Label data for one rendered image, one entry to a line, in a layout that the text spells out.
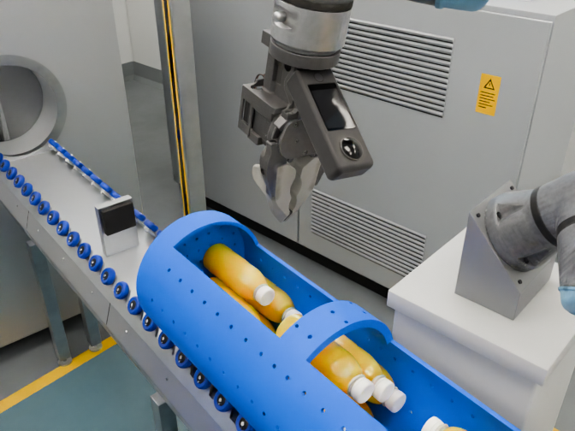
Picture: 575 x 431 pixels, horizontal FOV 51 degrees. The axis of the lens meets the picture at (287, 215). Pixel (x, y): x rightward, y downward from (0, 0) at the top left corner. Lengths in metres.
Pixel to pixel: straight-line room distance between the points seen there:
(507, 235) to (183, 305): 0.60
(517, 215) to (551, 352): 0.24
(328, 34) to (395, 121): 1.97
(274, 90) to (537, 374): 0.70
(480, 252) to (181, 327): 0.57
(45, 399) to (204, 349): 1.66
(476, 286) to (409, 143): 1.42
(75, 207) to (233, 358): 1.09
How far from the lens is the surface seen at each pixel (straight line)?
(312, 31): 0.58
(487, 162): 2.39
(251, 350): 1.01
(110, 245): 1.73
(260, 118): 0.65
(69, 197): 2.08
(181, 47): 1.79
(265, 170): 0.63
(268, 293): 1.23
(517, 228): 1.11
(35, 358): 2.90
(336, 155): 0.56
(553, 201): 1.09
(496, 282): 1.16
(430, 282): 1.24
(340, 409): 0.91
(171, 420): 1.77
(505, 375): 1.18
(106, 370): 2.75
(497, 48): 2.26
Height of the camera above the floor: 1.88
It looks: 31 degrees down
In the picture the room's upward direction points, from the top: straight up
